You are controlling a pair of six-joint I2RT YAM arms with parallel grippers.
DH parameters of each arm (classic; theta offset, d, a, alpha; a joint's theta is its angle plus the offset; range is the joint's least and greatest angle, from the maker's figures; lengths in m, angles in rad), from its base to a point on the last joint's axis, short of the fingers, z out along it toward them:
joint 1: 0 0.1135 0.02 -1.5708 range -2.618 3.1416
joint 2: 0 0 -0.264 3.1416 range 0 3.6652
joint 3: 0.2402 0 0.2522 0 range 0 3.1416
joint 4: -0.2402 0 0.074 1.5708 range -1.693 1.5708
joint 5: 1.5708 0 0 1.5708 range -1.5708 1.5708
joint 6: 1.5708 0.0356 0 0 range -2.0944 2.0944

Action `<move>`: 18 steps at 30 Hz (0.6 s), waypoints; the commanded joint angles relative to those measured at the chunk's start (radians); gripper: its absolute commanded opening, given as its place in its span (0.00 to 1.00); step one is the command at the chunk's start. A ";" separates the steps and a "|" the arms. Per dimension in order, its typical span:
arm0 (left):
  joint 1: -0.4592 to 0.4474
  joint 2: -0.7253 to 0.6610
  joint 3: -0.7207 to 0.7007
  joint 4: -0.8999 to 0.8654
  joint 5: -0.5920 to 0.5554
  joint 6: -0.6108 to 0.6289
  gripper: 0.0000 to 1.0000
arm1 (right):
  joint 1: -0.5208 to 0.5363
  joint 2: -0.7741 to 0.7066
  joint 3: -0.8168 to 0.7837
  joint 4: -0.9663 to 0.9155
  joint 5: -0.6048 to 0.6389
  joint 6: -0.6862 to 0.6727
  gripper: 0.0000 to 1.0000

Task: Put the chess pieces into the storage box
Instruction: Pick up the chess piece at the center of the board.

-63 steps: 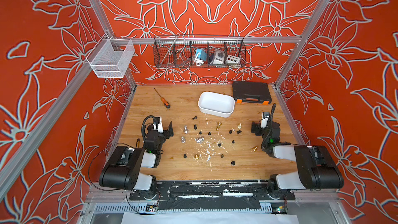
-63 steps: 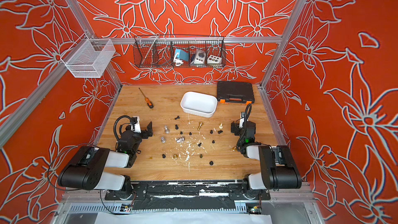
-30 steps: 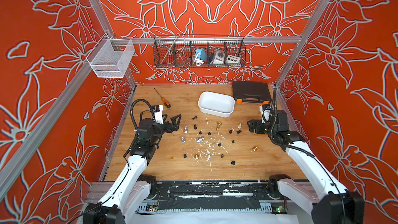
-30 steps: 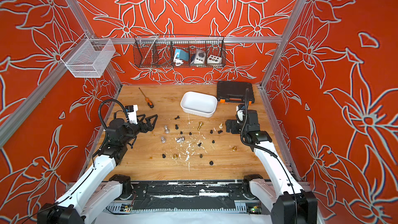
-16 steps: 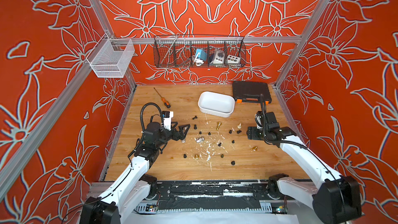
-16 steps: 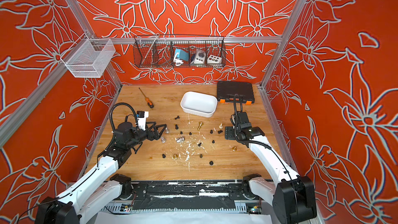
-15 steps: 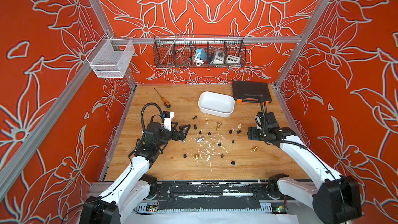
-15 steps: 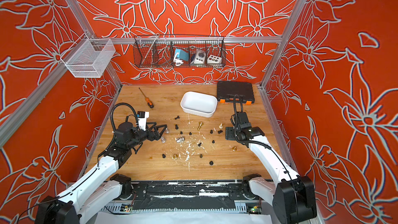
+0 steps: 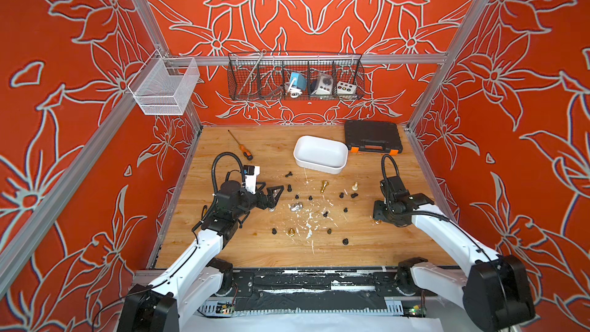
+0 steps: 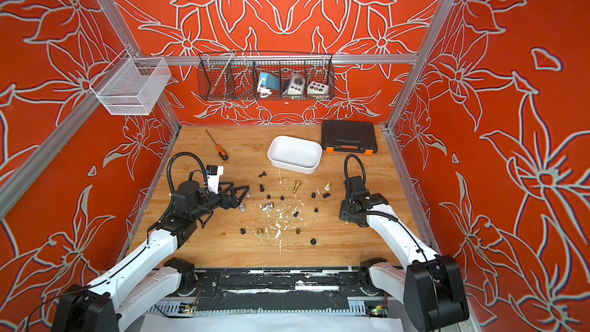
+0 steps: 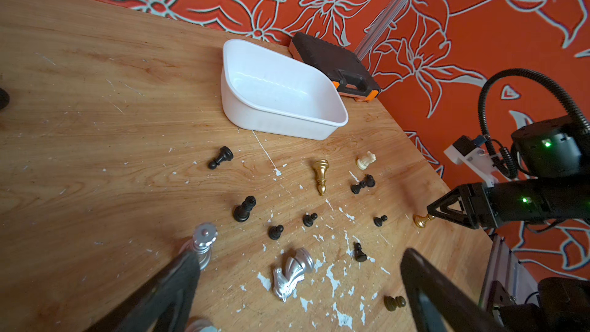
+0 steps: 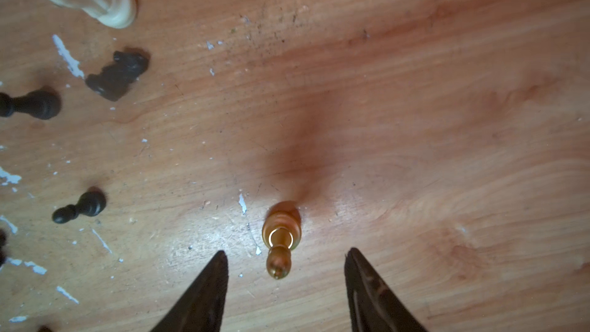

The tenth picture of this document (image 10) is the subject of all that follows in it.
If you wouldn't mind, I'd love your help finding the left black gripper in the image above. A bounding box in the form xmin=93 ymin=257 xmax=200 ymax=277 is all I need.
xmin=190 ymin=180 xmax=249 ymax=223

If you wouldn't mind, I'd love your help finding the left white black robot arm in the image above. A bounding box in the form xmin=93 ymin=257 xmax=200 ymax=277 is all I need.
xmin=51 ymin=181 xmax=250 ymax=331

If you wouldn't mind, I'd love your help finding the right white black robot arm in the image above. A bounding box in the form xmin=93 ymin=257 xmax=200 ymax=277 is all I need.
xmin=339 ymin=176 xmax=470 ymax=331

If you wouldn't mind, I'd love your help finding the silver chess knight lying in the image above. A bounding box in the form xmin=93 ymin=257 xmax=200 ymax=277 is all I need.
xmin=261 ymin=201 xmax=274 ymax=212

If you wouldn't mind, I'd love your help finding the gold chess bishop lying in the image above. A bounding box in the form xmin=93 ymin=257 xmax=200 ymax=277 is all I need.
xmin=293 ymin=180 xmax=302 ymax=194

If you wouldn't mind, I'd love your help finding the white rectangular storage box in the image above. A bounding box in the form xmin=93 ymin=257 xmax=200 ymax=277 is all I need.
xmin=267 ymin=135 xmax=323 ymax=175

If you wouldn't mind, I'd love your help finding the black orange tool case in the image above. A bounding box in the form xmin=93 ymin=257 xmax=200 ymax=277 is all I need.
xmin=321 ymin=120 xmax=378 ymax=155

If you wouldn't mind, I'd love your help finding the teal white device in basket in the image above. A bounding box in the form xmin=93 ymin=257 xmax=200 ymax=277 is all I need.
xmin=257 ymin=72 xmax=281 ymax=98

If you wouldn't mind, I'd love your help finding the white dotted cube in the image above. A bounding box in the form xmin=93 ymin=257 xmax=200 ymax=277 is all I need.
xmin=307 ymin=81 xmax=330 ymax=98

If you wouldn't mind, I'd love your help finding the white round-button device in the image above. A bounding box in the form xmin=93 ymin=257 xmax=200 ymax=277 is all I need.
xmin=284 ymin=73 xmax=307 ymax=96

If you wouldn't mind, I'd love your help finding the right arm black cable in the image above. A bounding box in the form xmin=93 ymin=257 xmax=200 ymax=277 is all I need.
xmin=343 ymin=154 xmax=367 ymax=185

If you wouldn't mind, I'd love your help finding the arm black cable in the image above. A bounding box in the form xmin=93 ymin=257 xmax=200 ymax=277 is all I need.
xmin=166 ymin=151 xmax=209 ymax=195
xmin=343 ymin=154 xmax=367 ymax=185

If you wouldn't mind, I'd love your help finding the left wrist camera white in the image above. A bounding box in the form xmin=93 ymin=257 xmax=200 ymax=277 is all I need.
xmin=206 ymin=165 xmax=224 ymax=194

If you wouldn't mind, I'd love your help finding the orange handled screwdriver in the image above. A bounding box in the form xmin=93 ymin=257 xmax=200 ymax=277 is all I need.
xmin=205 ymin=130 xmax=229 ymax=161

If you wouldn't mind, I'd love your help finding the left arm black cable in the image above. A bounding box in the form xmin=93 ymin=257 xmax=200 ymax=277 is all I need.
xmin=166 ymin=151 xmax=209 ymax=195

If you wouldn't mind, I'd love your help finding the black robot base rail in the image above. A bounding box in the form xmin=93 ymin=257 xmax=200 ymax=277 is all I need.
xmin=154 ymin=267 xmax=402 ymax=313

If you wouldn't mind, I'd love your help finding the black wire wall basket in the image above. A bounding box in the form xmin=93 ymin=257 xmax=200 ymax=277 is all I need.
xmin=198 ymin=51 xmax=336 ymax=101

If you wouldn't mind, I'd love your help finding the clear plastic wall bin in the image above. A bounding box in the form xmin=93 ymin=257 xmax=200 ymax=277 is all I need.
xmin=91 ymin=58 xmax=171 ymax=116

